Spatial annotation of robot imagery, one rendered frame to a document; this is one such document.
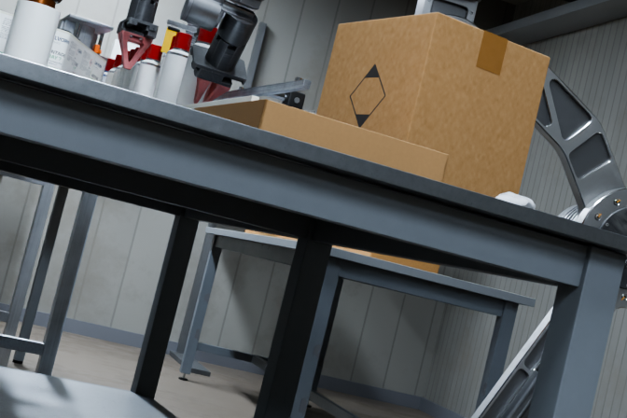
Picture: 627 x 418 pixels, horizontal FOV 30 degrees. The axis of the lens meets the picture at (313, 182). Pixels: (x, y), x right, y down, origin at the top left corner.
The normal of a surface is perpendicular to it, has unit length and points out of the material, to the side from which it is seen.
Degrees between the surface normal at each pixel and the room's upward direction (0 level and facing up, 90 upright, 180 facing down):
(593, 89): 90
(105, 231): 90
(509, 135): 90
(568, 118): 90
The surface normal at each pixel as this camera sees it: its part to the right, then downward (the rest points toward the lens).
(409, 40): -0.84, -0.25
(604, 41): -0.94, -0.25
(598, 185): 0.26, -0.01
